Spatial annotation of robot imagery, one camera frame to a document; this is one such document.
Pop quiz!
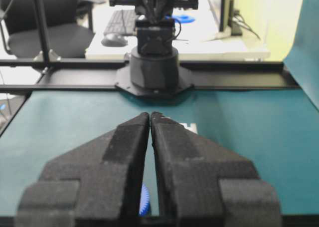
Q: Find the teal backdrop sheet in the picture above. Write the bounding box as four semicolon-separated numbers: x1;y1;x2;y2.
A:
284;0;319;108

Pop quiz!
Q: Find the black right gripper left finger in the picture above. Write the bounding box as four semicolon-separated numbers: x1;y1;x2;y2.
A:
15;112;150;227

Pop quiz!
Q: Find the monitor stand with cables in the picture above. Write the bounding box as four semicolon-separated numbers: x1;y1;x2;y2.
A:
204;0;262;42

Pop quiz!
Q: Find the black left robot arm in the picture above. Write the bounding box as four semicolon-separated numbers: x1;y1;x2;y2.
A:
110;0;193;98

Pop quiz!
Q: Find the black keyboard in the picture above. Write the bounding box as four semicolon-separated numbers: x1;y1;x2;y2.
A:
103;9;139;36

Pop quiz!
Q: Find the black office chair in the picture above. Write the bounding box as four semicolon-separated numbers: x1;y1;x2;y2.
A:
0;0;94;58

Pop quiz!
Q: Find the black aluminium frame rail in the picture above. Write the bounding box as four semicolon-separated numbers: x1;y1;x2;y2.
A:
0;58;300;98

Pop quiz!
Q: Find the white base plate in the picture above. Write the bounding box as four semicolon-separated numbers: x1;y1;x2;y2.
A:
181;123;198;134

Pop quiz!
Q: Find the small blue plastic gear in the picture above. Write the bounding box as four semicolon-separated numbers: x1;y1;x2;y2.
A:
139;184;151;217

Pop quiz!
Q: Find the blue gear on desk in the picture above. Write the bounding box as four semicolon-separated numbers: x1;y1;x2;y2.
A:
172;14;195;24

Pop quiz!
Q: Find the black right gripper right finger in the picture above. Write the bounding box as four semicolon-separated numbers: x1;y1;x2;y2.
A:
151;112;282;227

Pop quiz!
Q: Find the black computer mouse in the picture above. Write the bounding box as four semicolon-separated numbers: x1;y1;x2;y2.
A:
101;33;128;47

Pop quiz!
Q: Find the white desk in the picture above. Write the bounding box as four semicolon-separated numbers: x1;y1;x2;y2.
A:
85;1;271;61

